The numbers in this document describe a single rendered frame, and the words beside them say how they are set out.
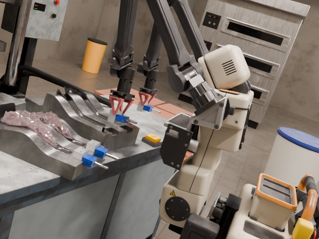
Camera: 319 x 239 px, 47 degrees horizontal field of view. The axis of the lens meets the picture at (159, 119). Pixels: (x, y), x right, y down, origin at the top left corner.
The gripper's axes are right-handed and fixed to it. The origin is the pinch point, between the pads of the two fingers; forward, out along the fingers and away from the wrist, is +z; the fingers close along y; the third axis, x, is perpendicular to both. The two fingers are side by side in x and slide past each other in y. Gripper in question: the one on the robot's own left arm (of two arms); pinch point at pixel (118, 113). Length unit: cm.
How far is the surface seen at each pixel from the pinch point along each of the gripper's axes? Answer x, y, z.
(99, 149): 6.7, 16.0, 13.8
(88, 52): -381, -408, -56
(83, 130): -11.3, 6.1, 10.9
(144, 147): 3.1, -23.8, 14.6
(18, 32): -70, 2, -26
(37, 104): -40.7, 6.7, 6.2
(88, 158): 10.5, 26.9, 16.0
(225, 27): -159, -498, -158
